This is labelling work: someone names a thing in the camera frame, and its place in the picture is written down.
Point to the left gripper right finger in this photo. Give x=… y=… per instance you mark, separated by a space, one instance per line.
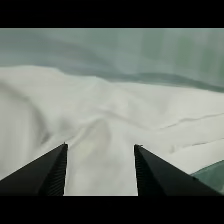
x=158 y=176

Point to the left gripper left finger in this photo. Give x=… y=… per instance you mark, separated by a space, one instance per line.
x=43 y=176

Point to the white shirt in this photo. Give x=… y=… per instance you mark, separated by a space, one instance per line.
x=110 y=120

